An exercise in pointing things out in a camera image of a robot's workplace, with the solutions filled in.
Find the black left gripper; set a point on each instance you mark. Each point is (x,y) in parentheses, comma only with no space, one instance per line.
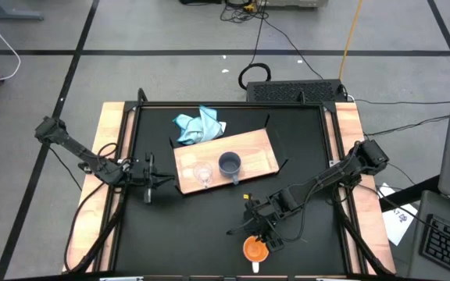
(148,177)

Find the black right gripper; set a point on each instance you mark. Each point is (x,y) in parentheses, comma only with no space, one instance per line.
(266,214)

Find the small clear glass cup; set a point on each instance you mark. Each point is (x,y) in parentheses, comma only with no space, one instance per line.
(202,172)

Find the medium grey mug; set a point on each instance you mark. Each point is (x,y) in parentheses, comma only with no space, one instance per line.
(229,164)

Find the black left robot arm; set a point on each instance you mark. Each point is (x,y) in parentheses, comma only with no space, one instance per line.
(72,146)

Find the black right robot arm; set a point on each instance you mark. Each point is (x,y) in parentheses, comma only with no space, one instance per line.
(326,177)

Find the large yellow-orange mug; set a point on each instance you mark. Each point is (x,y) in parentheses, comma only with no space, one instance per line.
(255,250)

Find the light blue cloth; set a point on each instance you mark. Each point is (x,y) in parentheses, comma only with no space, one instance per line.
(197,126)

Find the black computer case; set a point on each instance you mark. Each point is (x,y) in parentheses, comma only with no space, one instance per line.
(295,91)

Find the white paper sheet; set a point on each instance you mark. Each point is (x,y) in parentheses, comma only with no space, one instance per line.
(398,220)

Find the black keyboard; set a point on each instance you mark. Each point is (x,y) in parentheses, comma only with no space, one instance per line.
(449,246)

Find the grey table foot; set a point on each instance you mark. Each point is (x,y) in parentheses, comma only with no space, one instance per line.
(10,15)

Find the wooden shelf with black frame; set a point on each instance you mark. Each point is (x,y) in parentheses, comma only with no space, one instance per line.
(248,152)

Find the black metal frame strut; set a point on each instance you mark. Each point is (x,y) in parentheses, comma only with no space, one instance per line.
(102,234)
(359,234)

